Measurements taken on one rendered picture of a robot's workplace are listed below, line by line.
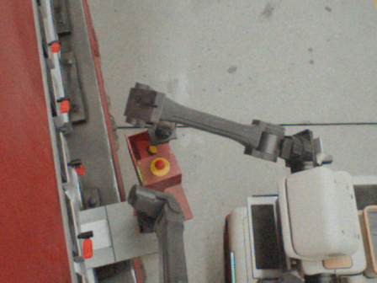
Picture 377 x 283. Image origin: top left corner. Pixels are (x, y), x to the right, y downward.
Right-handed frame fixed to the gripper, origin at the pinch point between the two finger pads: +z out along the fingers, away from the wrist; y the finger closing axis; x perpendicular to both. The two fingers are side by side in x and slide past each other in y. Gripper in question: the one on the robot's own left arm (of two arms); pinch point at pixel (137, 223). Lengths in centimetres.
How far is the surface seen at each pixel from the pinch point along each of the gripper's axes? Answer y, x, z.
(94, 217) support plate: -5.5, -9.6, 9.4
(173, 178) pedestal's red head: -21.2, 27.0, 16.0
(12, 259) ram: 21, -52, -61
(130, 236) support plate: 2.6, -0.8, 4.4
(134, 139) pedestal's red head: -39.5, 16.2, 20.8
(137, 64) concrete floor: -122, 63, 82
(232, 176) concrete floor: -41, 97, 64
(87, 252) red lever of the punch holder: 11.4, -24.2, -18.1
